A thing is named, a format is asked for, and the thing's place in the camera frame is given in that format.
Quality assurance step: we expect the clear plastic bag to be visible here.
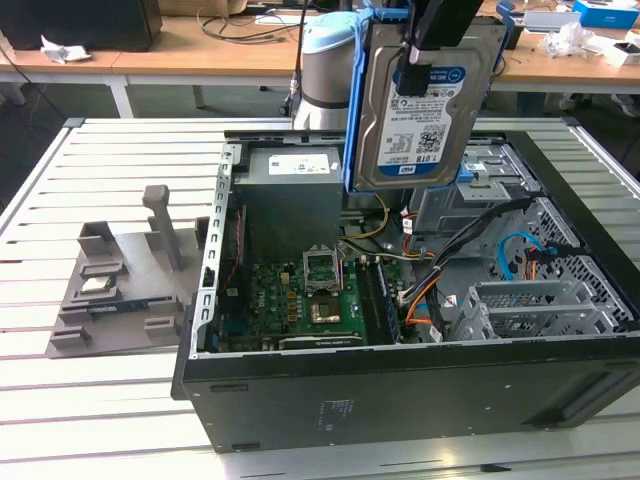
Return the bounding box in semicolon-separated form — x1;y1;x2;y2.
543;20;599;60

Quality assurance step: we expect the green motherboard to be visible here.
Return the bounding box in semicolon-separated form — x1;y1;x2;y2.
214;249;401;351

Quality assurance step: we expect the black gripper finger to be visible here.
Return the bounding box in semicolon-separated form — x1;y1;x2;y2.
397;0;486;96

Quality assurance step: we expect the black RAM slot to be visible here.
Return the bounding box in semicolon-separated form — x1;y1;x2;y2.
376;260;403;343
355;260;381;346
369;260;396;344
362;260;389;345

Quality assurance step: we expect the grey metal disk bay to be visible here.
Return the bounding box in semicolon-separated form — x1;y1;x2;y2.
452;278;589;342

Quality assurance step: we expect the hard disk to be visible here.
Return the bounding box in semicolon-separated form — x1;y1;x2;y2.
343;0;517;195

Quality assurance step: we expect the orange black power wire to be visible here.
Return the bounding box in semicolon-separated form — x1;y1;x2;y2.
522;247;541;281

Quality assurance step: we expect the grey power supply unit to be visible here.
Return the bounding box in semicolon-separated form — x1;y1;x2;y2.
233;147;347;254

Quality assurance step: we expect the black cable bundle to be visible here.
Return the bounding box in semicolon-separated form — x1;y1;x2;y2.
397;197;534;309

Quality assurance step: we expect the black graphics card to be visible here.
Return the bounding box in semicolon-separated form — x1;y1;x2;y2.
277;335;366;351

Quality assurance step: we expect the wooden desk white frame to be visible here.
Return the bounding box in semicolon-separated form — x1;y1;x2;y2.
112;0;640;120
0;47;134;120

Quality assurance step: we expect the blue data wire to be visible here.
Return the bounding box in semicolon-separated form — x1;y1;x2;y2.
498;231;559;282

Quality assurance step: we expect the big black box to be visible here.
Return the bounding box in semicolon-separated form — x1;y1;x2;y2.
0;0;164;53

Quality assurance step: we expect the black PC case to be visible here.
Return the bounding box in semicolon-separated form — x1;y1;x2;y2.
171;128;640;455

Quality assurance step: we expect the metal socket cover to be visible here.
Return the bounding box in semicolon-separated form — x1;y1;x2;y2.
302;243;340;294

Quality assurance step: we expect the grey metal drive cage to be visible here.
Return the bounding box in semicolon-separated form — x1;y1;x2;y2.
409;144;544;246

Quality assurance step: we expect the white crumpled paper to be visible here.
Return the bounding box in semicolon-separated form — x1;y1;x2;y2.
39;33;95;65

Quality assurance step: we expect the white box with phone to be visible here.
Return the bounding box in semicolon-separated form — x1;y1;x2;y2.
610;39;640;67

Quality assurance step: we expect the blue cardboard box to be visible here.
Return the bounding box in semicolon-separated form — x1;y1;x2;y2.
571;0;640;30

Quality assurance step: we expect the yellow black power cable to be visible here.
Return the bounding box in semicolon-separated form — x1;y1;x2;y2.
344;192;392;242

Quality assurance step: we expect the flat grey box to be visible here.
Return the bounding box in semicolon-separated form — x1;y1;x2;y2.
523;8;584;35

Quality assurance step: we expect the blue RAM stick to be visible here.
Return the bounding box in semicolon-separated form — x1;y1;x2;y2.
87;302;150;315

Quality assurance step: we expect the orange yellow wire bundle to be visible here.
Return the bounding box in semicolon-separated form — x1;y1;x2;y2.
405;294;432;327

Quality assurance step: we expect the grey parts rack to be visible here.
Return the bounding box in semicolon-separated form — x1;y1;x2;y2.
43;184;209;360

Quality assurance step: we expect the silver CPU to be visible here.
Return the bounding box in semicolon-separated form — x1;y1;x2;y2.
81;276;115;295

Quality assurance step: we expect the CPU socket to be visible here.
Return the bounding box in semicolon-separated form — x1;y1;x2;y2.
308;299;341;326

